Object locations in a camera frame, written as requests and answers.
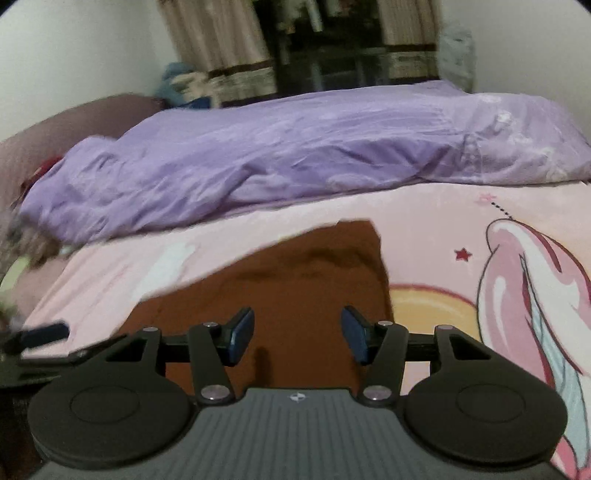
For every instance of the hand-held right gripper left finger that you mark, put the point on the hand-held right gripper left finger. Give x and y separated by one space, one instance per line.
242 334

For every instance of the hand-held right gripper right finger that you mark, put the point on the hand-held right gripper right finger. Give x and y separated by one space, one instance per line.
353 333

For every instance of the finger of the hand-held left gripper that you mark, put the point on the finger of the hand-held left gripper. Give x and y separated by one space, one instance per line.
87 351
46 334

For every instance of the brown garment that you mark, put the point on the brown garment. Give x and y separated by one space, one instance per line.
300 277

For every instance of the pink printed blanket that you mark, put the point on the pink printed blanket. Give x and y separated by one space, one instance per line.
438 221

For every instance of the red cloth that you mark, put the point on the red cloth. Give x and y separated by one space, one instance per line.
44 168

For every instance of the purple duvet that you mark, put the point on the purple duvet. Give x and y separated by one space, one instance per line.
277 157

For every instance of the brown padded headboard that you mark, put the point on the brown padded headboard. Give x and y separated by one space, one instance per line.
55 134

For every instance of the blue plush toy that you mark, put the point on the blue plush toy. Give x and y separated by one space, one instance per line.
178 85

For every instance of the beige striped curtain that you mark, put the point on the beige striped curtain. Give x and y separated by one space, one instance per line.
408 41
221 46

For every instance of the clear plastic bag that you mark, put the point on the clear plastic bag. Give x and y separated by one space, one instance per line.
457 55

